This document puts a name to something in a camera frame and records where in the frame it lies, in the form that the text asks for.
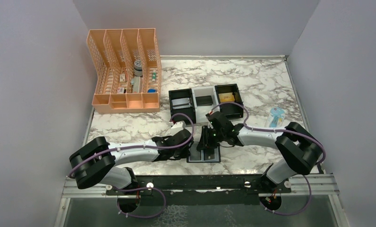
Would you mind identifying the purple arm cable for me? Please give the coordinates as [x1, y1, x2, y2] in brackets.
[206, 102, 327, 217]
[67, 113, 196, 219]

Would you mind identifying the black card in white bin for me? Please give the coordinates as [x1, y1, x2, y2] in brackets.
[196, 96, 214, 106]

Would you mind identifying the green white small tube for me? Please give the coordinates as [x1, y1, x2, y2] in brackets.
[152, 70, 157, 82]

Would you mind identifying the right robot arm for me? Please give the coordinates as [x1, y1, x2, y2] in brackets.
[197, 111, 325, 192]

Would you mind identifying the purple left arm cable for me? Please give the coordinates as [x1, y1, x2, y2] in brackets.
[67, 113, 196, 219]

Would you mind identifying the black left card bin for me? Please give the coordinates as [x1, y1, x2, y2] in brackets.
[169, 88, 196, 123]

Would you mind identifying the gold credit card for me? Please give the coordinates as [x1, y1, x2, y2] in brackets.
[218, 92, 236, 103]

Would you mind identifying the grey flat box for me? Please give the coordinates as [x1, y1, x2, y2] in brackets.
[131, 76, 142, 93]

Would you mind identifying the black credit card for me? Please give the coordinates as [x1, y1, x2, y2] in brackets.
[204, 149, 216, 161]

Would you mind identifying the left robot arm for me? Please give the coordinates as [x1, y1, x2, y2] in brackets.
[68, 129, 193, 194]

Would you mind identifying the black mounting rail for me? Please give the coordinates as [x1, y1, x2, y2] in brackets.
[106, 174, 291, 206]

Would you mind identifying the white middle card bin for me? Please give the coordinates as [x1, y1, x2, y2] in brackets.
[192, 86, 219, 124]

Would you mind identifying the peach plastic file organizer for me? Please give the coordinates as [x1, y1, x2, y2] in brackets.
[86, 28, 162, 114]

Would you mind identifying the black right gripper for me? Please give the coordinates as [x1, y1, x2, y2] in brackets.
[197, 125, 225, 149]

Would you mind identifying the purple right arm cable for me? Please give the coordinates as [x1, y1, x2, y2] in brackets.
[206, 102, 327, 217]

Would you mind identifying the black leather card holder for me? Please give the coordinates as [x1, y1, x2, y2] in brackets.
[186, 142, 221, 163]

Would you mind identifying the blue nail clipper package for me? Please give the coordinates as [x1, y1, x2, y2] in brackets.
[265, 107, 286, 128]

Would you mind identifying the silver card in left bin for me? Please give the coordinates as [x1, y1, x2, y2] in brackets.
[171, 97, 192, 109]

